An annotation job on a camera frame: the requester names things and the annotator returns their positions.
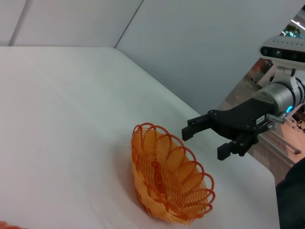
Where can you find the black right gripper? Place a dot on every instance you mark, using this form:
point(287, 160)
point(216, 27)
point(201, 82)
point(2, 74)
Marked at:
point(243, 117)

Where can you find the orange wicker basket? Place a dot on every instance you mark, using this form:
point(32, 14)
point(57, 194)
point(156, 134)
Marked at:
point(166, 181)

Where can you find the orange striped bread toy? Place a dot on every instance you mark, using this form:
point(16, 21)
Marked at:
point(7, 225)

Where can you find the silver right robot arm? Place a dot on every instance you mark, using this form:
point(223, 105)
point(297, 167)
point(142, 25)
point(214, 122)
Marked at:
point(286, 95)

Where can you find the grey metal bar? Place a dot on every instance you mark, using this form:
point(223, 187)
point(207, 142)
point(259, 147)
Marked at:
point(286, 142)
point(277, 151)

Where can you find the silver right wrist plug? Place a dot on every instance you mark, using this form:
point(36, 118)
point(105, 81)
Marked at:
point(276, 118)

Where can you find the dark robot torso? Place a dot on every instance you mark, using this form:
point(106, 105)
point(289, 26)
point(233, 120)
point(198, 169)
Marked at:
point(293, 198)

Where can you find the green background plant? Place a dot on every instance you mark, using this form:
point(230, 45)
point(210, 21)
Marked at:
point(291, 29)

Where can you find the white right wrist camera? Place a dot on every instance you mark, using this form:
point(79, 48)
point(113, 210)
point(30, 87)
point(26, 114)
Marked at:
point(281, 52)

